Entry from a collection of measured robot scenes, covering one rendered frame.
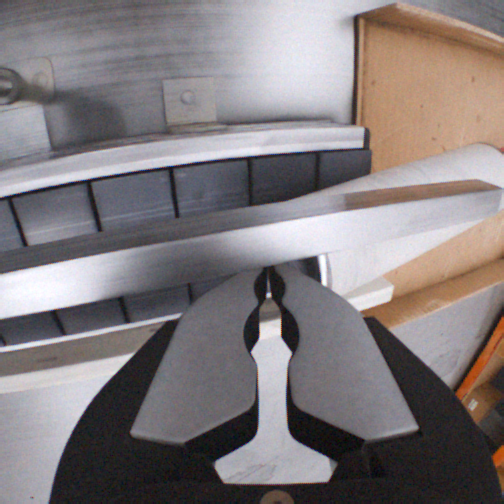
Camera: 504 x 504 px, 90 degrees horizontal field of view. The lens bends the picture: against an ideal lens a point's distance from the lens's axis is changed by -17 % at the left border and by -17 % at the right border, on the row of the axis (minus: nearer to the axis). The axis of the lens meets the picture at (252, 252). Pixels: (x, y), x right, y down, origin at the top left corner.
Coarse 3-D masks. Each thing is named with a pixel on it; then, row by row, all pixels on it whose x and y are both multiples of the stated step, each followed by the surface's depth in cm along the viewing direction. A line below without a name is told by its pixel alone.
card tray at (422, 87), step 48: (384, 48) 18; (432, 48) 19; (480, 48) 20; (384, 96) 20; (432, 96) 21; (480, 96) 23; (384, 144) 22; (432, 144) 23; (480, 240) 32; (432, 288) 32; (480, 288) 31
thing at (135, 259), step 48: (384, 192) 9; (432, 192) 9; (480, 192) 9; (96, 240) 7; (144, 240) 6; (192, 240) 7; (240, 240) 7; (288, 240) 7; (336, 240) 8; (384, 240) 8; (0, 288) 6; (48, 288) 6; (96, 288) 6; (144, 288) 7
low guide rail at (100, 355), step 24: (360, 288) 17; (384, 288) 17; (264, 312) 16; (96, 336) 14; (120, 336) 14; (144, 336) 14; (264, 336) 15; (0, 360) 12; (24, 360) 12; (48, 360) 13; (72, 360) 13; (96, 360) 13; (120, 360) 13; (0, 384) 12; (24, 384) 12; (48, 384) 12
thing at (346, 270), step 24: (480, 144) 17; (408, 168) 14; (432, 168) 14; (456, 168) 14; (480, 168) 15; (336, 192) 13; (408, 240) 13; (432, 240) 14; (288, 264) 16; (312, 264) 14; (336, 264) 12; (360, 264) 12; (384, 264) 13; (336, 288) 12
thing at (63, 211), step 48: (48, 192) 12; (96, 192) 13; (144, 192) 14; (192, 192) 14; (240, 192) 15; (288, 192) 16; (0, 240) 12; (48, 240) 13; (192, 288) 17; (0, 336) 14; (48, 336) 15
